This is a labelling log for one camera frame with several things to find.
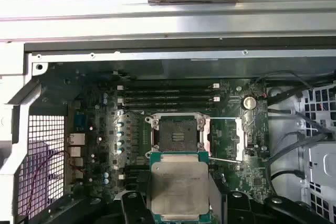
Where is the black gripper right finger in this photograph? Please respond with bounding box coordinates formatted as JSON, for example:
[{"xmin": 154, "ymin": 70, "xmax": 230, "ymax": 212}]
[{"xmin": 223, "ymin": 191, "xmax": 335, "ymax": 224}]

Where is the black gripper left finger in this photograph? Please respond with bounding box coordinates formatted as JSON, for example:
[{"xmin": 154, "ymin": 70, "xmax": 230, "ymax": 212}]
[{"xmin": 47, "ymin": 191, "xmax": 155, "ymax": 224}]

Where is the silver locking lever wire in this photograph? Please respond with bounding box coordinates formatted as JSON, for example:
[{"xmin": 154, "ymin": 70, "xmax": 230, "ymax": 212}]
[{"xmin": 208, "ymin": 156, "xmax": 242, "ymax": 163}]

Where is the silver green CPU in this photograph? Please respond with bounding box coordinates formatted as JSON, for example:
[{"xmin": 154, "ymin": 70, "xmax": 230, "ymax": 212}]
[{"xmin": 146, "ymin": 151, "xmax": 213, "ymax": 224}]

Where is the silver socket cover frame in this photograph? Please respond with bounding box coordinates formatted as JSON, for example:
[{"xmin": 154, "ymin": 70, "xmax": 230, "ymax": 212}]
[{"xmin": 201, "ymin": 116, "xmax": 249, "ymax": 162}]

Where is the RAM slot white clip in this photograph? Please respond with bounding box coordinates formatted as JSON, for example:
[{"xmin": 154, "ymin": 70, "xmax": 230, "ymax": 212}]
[
  {"xmin": 118, "ymin": 173, "xmax": 150, "ymax": 183},
  {"xmin": 117, "ymin": 83, "xmax": 221, "ymax": 90},
  {"xmin": 117, "ymin": 97, "xmax": 221, "ymax": 103}
]

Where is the RAM slot black clip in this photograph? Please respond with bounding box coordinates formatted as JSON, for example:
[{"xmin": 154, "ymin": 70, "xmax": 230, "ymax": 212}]
[
  {"xmin": 123, "ymin": 90, "xmax": 215, "ymax": 97},
  {"xmin": 123, "ymin": 165, "xmax": 151, "ymax": 172},
  {"xmin": 123, "ymin": 103, "xmax": 216, "ymax": 111}
]

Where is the black CPU socket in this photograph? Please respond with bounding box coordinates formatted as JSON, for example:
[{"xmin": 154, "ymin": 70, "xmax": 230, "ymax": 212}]
[{"xmin": 145, "ymin": 112, "xmax": 212, "ymax": 157}]

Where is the green motherboard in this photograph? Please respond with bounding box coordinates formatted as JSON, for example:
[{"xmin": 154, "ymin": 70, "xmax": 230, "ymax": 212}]
[{"xmin": 65, "ymin": 77, "xmax": 270, "ymax": 224}]

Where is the silver rear port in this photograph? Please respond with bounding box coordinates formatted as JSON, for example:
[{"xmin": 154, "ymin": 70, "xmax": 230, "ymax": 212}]
[
  {"xmin": 69, "ymin": 146, "xmax": 82, "ymax": 158},
  {"xmin": 68, "ymin": 133, "xmax": 86, "ymax": 146},
  {"xmin": 69, "ymin": 157, "xmax": 84, "ymax": 168}
]

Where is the silver metal disk bay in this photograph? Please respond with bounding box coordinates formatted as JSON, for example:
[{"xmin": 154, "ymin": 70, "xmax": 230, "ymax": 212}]
[{"xmin": 308, "ymin": 142, "xmax": 336, "ymax": 185}]

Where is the silver coin battery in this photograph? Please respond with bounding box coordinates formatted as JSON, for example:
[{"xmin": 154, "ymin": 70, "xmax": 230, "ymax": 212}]
[{"xmin": 241, "ymin": 95, "xmax": 257, "ymax": 110}]

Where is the black silver PC case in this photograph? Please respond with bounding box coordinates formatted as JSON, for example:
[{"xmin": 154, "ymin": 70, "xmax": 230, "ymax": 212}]
[{"xmin": 0, "ymin": 36, "xmax": 336, "ymax": 224}]

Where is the thick black cable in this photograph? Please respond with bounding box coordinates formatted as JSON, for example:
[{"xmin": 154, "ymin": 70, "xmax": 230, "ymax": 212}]
[{"xmin": 265, "ymin": 131, "xmax": 329, "ymax": 167}]

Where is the red purple wire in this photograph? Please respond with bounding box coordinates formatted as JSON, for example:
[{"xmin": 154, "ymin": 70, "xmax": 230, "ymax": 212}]
[{"xmin": 26, "ymin": 150, "xmax": 69, "ymax": 218}]

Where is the black cable bundle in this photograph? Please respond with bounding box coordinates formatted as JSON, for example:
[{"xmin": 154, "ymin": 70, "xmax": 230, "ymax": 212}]
[{"xmin": 266, "ymin": 83, "xmax": 305, "ymax": 105}]

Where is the thin black cable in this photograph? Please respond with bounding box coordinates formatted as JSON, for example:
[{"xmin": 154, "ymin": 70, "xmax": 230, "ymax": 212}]
[{"xmin": 254, "ymin": 70, "xmax": 336, "ymax": 96}]

